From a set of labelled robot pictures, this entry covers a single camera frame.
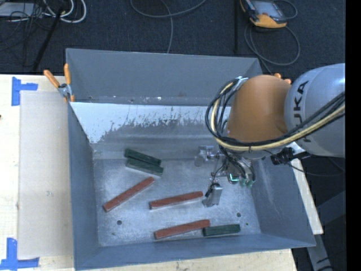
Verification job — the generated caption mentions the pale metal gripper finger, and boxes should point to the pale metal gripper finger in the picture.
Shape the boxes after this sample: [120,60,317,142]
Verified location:
[202,180,224,208]
[194,145,220,168]

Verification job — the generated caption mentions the dark green flat block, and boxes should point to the dark green flat block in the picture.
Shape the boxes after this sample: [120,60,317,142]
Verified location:
[125,158,165,177]
[124,148,162,167]
[202,224,241,238]

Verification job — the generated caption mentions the red-brown flat block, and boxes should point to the red-brown flat block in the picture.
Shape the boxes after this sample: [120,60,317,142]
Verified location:
[148,190,204,211]
[102,176,156,213]
[153,218,212,241]

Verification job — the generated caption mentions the grey metal bin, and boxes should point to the grey metal bin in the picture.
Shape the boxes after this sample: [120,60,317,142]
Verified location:
[65,48,317,271]

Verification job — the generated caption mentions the pale wood flat board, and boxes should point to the pale wood flat board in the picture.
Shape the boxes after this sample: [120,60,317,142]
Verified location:
[16,90,74,261]

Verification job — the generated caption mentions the black cylinder on white bracket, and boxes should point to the black cylinder on white bracket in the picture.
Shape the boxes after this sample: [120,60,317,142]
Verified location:
[270,142,311,166]

